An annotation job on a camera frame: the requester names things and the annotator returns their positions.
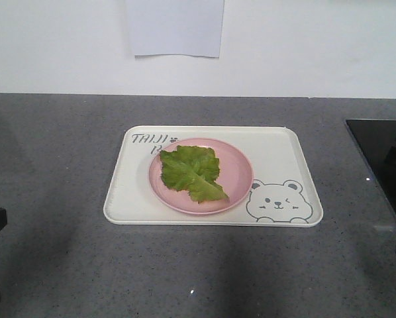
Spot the pink round plate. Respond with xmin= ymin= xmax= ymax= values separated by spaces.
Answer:
xmin=148 ymin=138 xmax=254 ymax=215

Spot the green lettuce leaf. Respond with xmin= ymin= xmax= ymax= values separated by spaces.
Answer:
xmin=159 ymin=146 xmax=228 ymax=203

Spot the cream bear serving tray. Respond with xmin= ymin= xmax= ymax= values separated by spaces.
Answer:
xmin=103 ymin=126 xmax=323 ymax=227

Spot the black gas stove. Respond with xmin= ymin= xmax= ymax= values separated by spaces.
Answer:
xmin=346 ymin=119 xmax=396 ymax=214

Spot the white paper sheet on wall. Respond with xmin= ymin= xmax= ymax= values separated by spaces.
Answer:
xmin=126 ymin=1 xmax=224 ymax=58

